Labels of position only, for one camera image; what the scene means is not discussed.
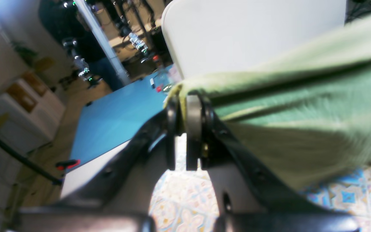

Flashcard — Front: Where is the blue orange clamp upper left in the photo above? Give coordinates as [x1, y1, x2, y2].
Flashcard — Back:
[55, 159, 81, 170]

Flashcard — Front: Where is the white chair back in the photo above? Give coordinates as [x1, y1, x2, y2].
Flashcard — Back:
[161, 0, 347, 79]

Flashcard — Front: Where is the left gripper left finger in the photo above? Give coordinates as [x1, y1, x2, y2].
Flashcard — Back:
[11, 97, 181, 232]

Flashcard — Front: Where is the patterned tile tablecloth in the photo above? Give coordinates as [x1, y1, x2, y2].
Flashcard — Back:
[148, 132, 371, 232]

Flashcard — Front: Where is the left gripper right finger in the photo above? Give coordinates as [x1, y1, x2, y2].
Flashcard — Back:
[185, 94, 359, 232]

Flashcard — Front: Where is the green t-shirt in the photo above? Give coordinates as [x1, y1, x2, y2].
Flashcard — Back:
[164, 16, 371, 189]

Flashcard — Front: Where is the blue table background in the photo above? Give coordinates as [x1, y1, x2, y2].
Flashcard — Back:
[70, 72, 166, 165]

